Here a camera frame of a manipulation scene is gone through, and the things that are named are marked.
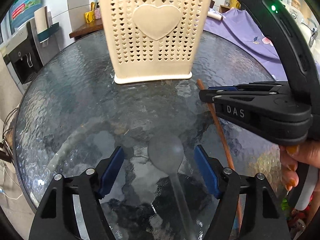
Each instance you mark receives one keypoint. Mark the blue water jug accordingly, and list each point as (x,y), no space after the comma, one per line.
(21,11)

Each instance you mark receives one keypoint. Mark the beige perforated utensil holder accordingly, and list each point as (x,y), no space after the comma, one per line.
(150,40)

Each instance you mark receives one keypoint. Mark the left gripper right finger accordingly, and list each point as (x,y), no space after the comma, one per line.
(210,178)

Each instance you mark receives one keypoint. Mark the yellow mug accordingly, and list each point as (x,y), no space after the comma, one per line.
(90,15)

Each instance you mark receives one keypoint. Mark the dark wooden side table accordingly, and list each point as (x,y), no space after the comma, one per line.
(87,29)

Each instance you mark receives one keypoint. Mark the grey translucent spoon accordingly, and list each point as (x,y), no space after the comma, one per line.
(166,153)

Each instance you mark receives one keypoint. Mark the purple floral cloth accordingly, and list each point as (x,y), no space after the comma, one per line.
(238,27)

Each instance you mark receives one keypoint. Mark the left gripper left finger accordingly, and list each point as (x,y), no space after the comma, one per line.
(108,170)

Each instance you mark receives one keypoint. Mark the white water dispenser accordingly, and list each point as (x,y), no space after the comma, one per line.
(21,55)

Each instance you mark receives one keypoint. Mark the person's right hand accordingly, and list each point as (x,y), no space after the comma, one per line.
(290,156)

